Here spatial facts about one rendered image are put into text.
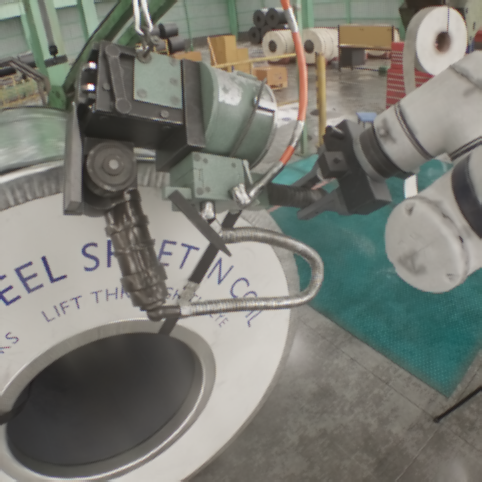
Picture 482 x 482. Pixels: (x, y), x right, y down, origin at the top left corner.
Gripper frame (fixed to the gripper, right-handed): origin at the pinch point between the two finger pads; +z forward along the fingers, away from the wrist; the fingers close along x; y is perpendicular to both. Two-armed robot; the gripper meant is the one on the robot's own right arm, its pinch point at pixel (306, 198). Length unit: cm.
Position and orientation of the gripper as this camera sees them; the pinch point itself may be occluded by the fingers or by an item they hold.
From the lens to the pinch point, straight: 57.5
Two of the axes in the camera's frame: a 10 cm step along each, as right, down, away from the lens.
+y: -8.0, 0.0, -6.0
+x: 2.1, 9.4, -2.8
